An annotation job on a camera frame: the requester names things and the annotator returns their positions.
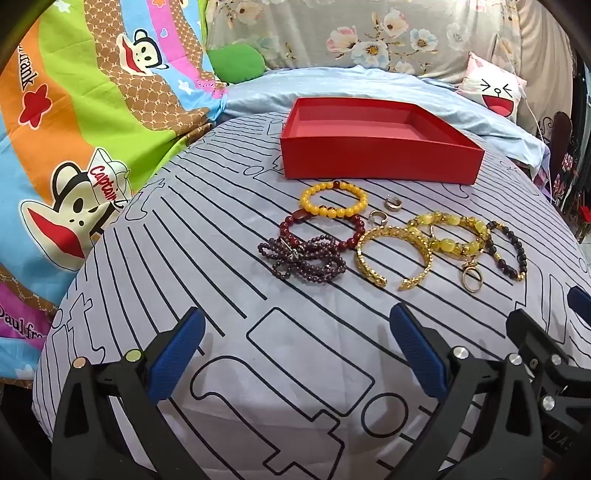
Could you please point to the colourful cartoon monkey blanket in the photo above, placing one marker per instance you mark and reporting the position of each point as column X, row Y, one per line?
column 69, row 115

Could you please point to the grey black-lined bedsheet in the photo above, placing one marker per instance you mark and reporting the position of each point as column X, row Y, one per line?
column 323, row 323

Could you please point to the dark floral cloth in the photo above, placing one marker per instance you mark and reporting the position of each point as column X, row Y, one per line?
column 568, row 184

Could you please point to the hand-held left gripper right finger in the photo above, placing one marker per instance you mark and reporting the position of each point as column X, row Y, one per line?
column 418, row 350

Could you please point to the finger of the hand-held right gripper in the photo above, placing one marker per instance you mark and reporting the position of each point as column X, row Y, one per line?
column 531, row 332
column 581, row 302

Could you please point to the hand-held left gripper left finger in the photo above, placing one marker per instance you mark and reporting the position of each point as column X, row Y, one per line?
column 178, row 355

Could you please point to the laughing cartoon face pillow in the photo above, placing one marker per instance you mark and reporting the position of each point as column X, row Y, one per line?
column 494, row 87

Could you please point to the green pillow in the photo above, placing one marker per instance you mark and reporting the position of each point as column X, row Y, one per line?
column 235, row 62

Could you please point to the small hoop earring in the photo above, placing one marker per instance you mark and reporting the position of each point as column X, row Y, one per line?
column 378, row 218
column 393, row 204

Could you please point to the grey floral cloth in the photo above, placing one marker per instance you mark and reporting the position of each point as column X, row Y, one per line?
column 323, row 27

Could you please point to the light blue blanket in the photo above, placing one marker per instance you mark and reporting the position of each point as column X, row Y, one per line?
column 258, row 97

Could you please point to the red cardboard box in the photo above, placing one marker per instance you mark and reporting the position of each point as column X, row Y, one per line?
column 369, row 161

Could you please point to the dark ornate metal frame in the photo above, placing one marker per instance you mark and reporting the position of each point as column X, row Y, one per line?
column 558, row 134

